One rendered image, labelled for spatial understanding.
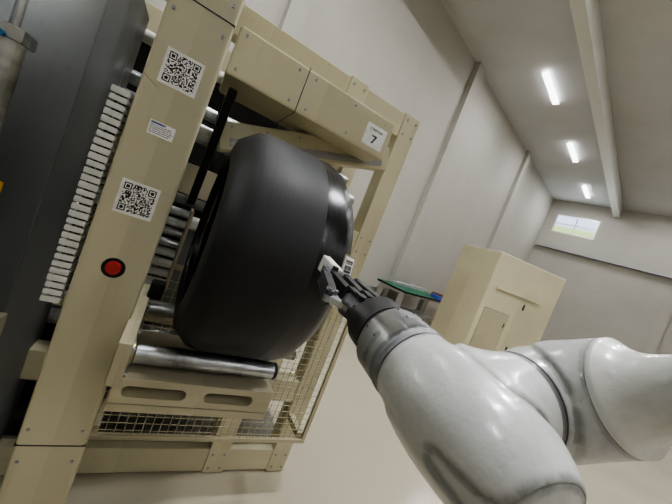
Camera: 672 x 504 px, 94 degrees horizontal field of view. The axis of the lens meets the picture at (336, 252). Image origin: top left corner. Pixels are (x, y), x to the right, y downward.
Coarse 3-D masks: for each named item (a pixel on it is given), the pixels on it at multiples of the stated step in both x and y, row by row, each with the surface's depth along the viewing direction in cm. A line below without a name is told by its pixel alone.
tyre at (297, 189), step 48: (240, 144) 74; (288, 144) 79; (240, 192) 63; (288, 192) 65; (336, 192) 74; (192, 240) 101; (240, 240) 60; (288, 240) 63; (336, 240) 69; (192, 288) 65; (240, 288) 61; (288, 288) 65; (192, 336) 68; (240, 336) 68; (288, 336) 71
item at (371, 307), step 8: (344, 296) 43; (352, 296) 44; (376, 296) 40; (344, 304) 41; (352, 304) 41; (360, 304) 39; (368, 304) 39; (376, 304) 38; (384, 304) 38; (392, 304) 39; (344, 312) 41; (352, 312) 39; (360, 312) 38; (368, 312) 38; (376, 312) 37; (352, 320) 39; (360, 320) 38; (368, 320) 37; (352, 328) 39; (360, 328) 37; (352, 336) 39
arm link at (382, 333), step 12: (384, 312) 36; (396, 312) 35; (408, 312) 37; (372, 324) 35; (384, 324) 34; (396, 324) 33; (408, 324) 33; (420, 324) 34; (360, 336) 36; (372, 336) 34; (384, 336) 33; (396, 336) 32; (408, 336) 31; (360, 348) 35; (372, 348) 33; (384, 348) 32; (360, 360) 35; (372, 360) 33; (372, 372) 32
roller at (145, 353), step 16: (144, 352) 69; (160, 352) 71; (176, 352) 73; (192, 352) 75; (176, 368) 73; (192, 368) 74; (208, 368) 76; (224, 368) 77; (240, 368) 79; (256, 368) 81; (272, 368) 83
